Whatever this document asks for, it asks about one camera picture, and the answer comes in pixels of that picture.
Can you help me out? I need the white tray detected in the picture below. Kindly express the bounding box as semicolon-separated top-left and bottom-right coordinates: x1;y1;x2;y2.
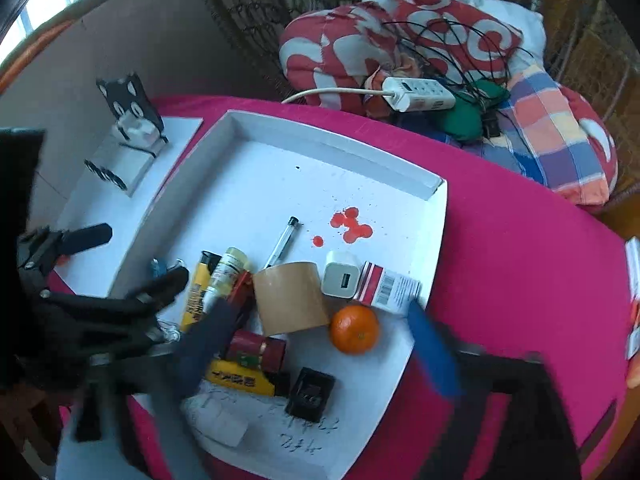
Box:
107;110;448;480

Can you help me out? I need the red white bolster cushion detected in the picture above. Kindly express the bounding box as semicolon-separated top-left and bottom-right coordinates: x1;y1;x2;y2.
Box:
279;2;401;111

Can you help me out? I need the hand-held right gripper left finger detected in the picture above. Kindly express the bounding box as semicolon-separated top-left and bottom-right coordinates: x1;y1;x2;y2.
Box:
74;302;242;480

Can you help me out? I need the white yellow small bottle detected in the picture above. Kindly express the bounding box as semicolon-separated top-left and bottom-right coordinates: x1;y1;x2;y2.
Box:
202;247;251;311

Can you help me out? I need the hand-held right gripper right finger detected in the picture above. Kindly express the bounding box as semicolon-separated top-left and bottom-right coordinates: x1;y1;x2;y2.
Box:
406;300;583;480

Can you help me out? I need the red white barcode box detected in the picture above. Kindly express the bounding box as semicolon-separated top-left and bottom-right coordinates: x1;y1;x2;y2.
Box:
352;261;423;317

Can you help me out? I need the dark red cylinder container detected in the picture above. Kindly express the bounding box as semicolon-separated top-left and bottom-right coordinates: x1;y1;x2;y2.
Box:
227;330;287;373

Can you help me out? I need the white power strip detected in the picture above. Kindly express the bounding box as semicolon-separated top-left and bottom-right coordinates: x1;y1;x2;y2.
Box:
382;77;456;112

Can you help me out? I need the tangled black cable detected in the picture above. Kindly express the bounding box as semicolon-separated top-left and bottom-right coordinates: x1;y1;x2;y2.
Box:
380;15;536;111

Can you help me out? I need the red pencil lead box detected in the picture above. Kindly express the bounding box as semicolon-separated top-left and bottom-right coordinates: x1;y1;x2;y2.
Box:
225;270;256;326

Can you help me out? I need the pink tablecloth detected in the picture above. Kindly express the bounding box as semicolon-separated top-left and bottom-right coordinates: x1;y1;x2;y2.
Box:
47;95;633;480

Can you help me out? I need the white device with black stand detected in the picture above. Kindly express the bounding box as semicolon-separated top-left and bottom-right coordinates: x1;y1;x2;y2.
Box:
82;72;168;198

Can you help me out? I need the wicker hanging chair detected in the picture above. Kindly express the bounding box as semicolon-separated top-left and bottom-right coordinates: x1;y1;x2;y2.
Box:
192;0;640;211

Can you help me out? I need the red white square cushion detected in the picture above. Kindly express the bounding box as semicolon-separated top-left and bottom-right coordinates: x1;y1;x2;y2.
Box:
395;0;523;86

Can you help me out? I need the white usb charger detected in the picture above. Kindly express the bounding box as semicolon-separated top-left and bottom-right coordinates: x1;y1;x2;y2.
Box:
321;251;362;300

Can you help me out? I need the white power cable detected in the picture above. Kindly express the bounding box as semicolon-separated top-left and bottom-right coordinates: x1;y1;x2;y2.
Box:
281;86;396;106

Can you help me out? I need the red white round cushion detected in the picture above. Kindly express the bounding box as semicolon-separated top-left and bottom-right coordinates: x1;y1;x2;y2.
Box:
555;85;619;202

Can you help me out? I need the clear black pen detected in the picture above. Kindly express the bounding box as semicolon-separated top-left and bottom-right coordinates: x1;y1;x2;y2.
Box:
262;216;301;271

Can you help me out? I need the orange mandarin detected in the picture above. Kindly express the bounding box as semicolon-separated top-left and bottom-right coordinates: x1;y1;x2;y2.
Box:
329;305;381;356

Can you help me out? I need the black square box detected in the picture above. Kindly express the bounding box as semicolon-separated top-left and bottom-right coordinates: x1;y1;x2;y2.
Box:
285;367;336;423

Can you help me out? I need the yellow lighter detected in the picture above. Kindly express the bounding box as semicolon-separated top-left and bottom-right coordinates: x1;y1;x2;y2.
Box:
180;251;223;333

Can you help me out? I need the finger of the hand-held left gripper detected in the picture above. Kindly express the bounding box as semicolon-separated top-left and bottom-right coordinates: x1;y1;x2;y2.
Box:
20;222;114;276
45;266;192;361

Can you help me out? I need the checkered cushion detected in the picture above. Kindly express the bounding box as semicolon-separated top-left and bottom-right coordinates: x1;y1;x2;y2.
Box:
500;65;612;206

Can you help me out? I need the brown tape roll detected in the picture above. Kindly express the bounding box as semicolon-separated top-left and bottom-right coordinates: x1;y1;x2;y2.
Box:
252;261;331;337

